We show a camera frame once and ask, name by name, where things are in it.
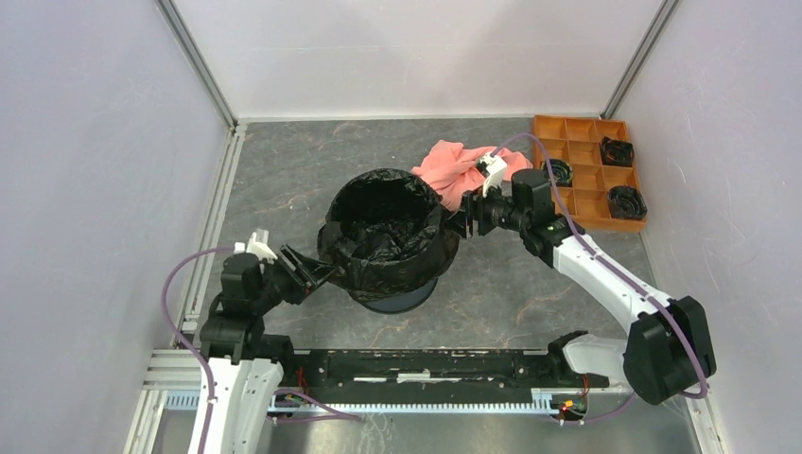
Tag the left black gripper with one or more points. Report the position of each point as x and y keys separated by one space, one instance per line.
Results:
x=303 y=278

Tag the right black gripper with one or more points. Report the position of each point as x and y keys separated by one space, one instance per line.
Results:
x=474 y=208

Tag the black plastic trash bag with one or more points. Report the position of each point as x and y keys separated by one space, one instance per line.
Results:
x=385 y=235

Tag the dark blue trash bin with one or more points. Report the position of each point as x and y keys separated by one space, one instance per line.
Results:
x=402 y=303

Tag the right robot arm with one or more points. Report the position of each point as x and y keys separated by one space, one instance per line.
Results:
x=667 y=350

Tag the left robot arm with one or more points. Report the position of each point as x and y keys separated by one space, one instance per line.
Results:
x=242 y=366

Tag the rolled trash bag with yellow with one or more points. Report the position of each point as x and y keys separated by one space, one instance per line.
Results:
x=561 y=171

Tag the rolled trash bag bottom right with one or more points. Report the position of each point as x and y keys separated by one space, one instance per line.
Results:
x=626 y=202

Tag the rolled trash bag top right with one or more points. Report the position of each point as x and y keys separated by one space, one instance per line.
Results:
x=616 y=152

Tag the pink crumpled cloth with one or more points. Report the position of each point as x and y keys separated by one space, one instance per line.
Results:
x=450 y=170

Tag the orange wooden compartment tray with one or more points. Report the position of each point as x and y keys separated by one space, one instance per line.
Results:
x=577 y=142

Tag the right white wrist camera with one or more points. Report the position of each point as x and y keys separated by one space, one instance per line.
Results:
x=492 y=168

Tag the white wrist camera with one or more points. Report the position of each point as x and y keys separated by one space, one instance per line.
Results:
x=492 y=168
x=258 y=245

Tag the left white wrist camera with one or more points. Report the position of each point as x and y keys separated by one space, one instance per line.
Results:
x=258 y=245

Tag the white toothed cable duct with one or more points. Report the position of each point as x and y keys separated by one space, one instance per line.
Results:
x=539 y=404

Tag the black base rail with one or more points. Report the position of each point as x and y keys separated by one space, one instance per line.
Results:
x=418 y=376

